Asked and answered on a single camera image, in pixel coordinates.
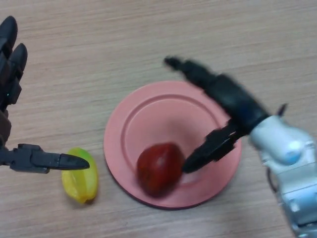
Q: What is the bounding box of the pink round plate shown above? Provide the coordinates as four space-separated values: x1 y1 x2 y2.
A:
104 80 242 210

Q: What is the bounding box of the red apple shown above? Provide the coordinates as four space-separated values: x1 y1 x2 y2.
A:
137 142 185 198

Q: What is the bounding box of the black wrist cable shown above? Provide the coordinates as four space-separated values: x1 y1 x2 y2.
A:
277 103 289 117

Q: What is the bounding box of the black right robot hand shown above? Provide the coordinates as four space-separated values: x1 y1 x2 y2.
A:
163 56 271 174

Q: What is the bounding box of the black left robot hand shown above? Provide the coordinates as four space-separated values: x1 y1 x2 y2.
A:
0 15 90 174

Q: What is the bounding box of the yellow starfruit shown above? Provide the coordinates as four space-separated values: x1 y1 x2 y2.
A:
61 147 99 204

